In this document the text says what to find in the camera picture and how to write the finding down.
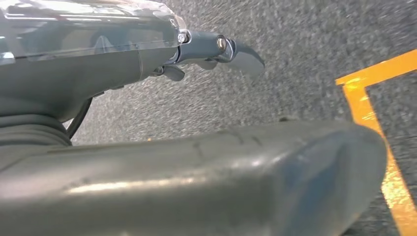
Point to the yellow floor tape square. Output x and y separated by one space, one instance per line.
361 107

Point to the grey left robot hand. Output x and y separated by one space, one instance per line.
195 182

